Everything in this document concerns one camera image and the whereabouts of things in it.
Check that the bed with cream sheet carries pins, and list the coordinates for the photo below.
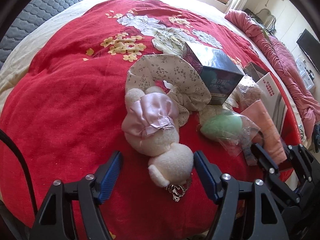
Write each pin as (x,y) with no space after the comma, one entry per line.
(37,35)

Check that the shallow grey box pink inside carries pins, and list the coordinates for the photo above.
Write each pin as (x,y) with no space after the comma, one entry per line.
(253,71)

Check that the white drawer unit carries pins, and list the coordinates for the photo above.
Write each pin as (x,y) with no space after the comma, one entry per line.
(303,72)

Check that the dark glossy box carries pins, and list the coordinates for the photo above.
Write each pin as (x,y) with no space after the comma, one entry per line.
(215,65)

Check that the white plush toy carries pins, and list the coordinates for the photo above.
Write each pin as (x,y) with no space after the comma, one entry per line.
(170,160)

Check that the black television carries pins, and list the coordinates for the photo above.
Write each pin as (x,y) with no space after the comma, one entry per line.
(310,45)

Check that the pink cloth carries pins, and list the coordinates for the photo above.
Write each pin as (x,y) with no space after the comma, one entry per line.
(265,125)

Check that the pink quilt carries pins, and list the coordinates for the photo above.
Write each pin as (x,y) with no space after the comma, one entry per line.
(287,62)

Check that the brown sponge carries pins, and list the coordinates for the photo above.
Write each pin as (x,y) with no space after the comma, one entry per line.
(250,92)

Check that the grey quilted headboard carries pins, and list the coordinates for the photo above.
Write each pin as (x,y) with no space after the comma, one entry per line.
(37,12)

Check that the green sponge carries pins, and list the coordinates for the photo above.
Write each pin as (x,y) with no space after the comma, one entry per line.
(220,127)

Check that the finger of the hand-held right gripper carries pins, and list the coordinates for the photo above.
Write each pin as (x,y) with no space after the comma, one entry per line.
(265,160)
(301,157)

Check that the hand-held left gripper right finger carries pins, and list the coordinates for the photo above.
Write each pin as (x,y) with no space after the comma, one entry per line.
(206,177)

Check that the red tissue pack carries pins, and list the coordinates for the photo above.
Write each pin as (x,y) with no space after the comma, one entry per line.
(271,90)

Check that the floral fabric hat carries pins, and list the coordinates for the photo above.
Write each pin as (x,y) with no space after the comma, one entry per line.
(155,67)

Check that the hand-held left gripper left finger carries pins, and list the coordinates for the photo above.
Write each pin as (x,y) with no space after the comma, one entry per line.
(110,177)

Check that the red floral blanket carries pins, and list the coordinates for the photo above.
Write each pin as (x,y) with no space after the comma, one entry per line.
(62,105)

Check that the curved metal frame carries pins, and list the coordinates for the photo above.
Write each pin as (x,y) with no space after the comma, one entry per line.
(268,17)

